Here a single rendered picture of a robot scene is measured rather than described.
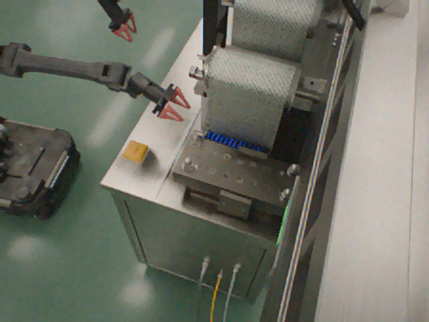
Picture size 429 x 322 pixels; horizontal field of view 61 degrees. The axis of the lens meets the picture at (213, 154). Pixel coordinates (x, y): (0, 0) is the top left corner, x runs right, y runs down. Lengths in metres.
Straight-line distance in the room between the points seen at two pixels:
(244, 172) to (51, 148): 1.45
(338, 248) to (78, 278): 1.89
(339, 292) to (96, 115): 2.49
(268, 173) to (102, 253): 1.28
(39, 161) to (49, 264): 0.58
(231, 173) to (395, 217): 0.77
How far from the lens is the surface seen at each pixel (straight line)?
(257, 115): 1.12
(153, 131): 1.42
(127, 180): 1.31
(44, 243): 2.32
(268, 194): 1.13
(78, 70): 1.24
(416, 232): 0.71
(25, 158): 2.33
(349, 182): 0.44
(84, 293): 2.15
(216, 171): 1.15
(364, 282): 0.40
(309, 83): 1.07
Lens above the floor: 2.00
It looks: 55 degrees down
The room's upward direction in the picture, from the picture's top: 3 degrees clockwise
